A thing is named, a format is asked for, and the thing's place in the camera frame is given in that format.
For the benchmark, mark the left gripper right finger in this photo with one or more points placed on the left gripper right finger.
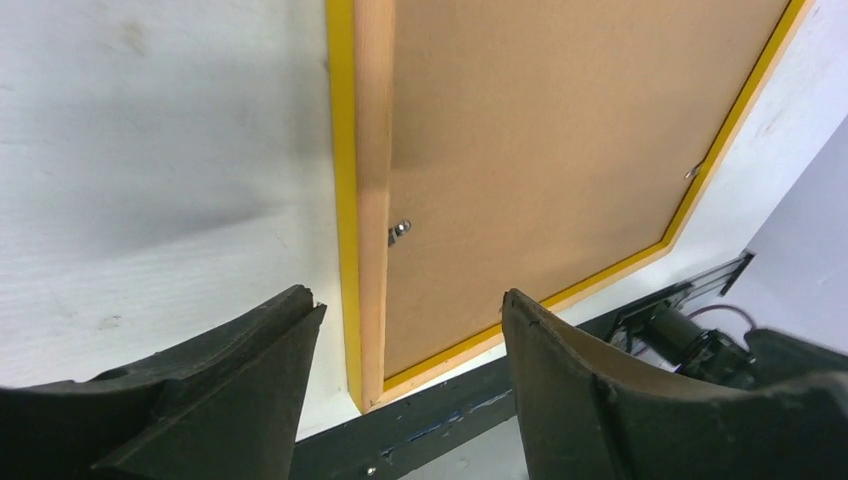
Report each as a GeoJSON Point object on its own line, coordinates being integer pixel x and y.
{"type": "Point", "coordinates": [587, 410]}

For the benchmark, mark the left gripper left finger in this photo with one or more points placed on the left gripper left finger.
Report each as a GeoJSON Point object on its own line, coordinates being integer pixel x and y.
{"type": "Point", "coordinates": [224, 404]}

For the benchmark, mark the brown backing board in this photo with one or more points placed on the brown backing board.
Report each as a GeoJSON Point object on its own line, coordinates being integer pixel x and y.
{"type": "Point", "coordinates": [537, 143]}

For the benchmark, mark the yellow picture frame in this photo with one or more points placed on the yellow picture frame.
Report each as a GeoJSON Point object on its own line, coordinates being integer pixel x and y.
{"type": "Point", "coordinates": [361, 38]}

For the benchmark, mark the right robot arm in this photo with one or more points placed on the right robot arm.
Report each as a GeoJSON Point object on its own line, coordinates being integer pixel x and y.
{"type": "Point", "coordinates": [712, 356]}

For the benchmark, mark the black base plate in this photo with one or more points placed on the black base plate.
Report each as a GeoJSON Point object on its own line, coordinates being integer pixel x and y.
{"type": "Point", "coordinates": [408, 433]}

